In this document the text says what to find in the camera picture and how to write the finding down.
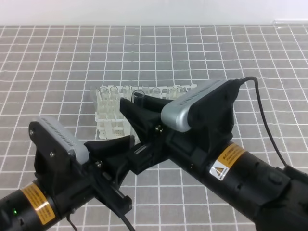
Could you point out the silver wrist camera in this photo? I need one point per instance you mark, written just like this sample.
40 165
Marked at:
64 137
175 114

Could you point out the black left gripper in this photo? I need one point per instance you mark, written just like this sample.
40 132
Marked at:
70 184

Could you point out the white plastic test tube rack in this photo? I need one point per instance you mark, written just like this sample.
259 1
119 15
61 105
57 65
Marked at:
120 127

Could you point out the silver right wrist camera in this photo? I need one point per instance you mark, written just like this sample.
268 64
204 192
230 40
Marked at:
175 114

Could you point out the clear glass test tube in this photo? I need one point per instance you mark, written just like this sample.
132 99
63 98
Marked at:
137 99

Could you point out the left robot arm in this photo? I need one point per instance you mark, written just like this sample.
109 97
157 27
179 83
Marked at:
31 209

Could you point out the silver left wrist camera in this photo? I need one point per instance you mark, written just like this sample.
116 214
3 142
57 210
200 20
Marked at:
64 137

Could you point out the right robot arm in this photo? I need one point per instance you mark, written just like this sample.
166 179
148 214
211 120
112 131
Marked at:
274 199

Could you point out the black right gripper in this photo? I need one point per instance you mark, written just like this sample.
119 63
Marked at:
211 121

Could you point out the grey checkered tablecloth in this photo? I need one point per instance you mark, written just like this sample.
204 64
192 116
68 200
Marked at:
48 70

